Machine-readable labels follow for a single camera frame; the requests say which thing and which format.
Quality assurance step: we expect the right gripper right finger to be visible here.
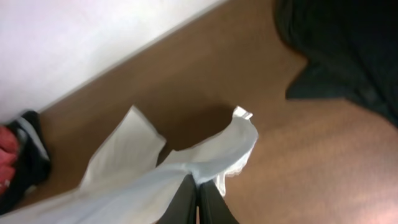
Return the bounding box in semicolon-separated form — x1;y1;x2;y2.
198;180;239;224

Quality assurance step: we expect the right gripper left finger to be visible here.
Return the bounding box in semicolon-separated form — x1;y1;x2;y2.
157;175;197;224

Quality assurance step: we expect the white t-shirt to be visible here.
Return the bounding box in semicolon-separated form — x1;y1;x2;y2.
1;107;258;223

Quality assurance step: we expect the black folded garment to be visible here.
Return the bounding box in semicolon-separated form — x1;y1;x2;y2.
1;110;52;215

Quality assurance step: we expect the red printed t-shirt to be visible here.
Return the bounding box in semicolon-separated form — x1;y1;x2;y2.
1;126;19;195

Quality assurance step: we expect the dark garment at right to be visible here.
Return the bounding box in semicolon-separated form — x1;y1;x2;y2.
274;0;397;125

